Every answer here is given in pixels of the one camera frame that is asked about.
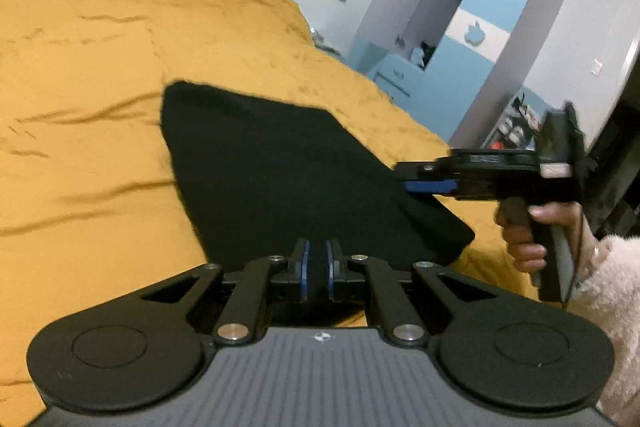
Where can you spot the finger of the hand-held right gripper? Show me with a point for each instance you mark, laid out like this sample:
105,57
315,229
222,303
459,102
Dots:
430,187

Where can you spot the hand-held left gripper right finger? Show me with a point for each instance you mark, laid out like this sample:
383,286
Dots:
331,268

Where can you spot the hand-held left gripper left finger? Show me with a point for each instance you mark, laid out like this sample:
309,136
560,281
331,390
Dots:
303,268

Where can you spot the black garment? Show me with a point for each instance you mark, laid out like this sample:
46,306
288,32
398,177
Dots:
275,167

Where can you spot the person's right hand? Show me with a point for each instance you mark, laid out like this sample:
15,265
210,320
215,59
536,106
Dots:
525,249

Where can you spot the light blue nightstand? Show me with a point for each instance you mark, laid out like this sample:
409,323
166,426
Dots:
395,74

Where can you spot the dark furniture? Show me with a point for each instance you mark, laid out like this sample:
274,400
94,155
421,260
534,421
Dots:
617,147

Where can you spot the blue and white wardrobe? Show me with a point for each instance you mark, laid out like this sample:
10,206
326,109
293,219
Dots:
480,57

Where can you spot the yellow bed blanket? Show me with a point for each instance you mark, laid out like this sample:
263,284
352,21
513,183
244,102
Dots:
75,82

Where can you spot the white light switch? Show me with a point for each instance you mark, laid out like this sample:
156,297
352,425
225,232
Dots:
597,67

